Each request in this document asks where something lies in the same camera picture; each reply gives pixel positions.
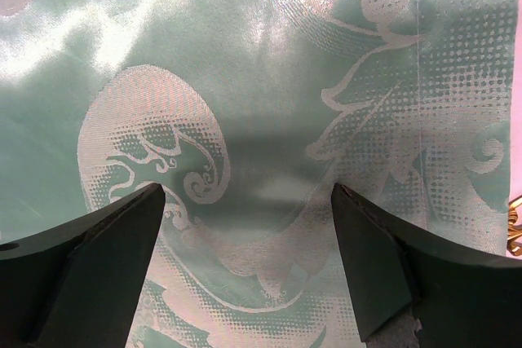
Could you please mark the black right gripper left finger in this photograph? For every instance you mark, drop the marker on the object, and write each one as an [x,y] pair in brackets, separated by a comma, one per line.
[78,284]

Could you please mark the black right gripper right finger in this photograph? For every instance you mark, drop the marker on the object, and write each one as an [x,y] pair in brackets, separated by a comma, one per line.
[412,288]

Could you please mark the gold fork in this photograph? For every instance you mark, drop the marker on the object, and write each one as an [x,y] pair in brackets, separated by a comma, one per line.
[514,229]

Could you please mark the green satin placemat cloth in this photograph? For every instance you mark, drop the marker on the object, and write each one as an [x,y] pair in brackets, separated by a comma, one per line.
[248,112]

